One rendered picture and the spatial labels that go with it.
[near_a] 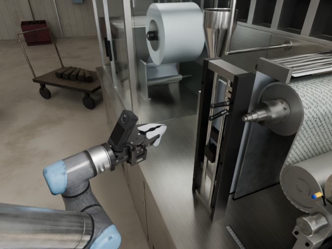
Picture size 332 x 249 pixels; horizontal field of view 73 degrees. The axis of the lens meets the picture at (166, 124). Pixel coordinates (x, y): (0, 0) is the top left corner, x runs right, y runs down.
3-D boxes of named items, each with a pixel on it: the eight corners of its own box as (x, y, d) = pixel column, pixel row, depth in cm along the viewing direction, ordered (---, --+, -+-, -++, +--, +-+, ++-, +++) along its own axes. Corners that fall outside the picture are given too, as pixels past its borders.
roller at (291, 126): (256, 119, 69) (267, 76, 62) (313, 105, 77) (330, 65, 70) (293, 145, 58) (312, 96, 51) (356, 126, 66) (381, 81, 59)
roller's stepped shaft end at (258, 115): (238, 121, 58) (240, 110, 56) (256, 116, 60) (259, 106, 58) (246, 127, 56) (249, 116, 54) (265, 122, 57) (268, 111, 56)
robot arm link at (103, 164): (82, 144, 60) (96, 163, 55) (99, 138, 62) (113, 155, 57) (86, 163, 64) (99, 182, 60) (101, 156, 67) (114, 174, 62)
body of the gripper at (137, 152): (135, 144, 74) (101, 160, 67) (135, 124, 68) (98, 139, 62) (148, 158, 69) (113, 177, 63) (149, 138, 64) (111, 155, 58)
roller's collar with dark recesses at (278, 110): (251, 119, 62) (256, 98, 59) (268, 114, 64) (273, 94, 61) (268, 131, 57) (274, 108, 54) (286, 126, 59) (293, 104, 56)
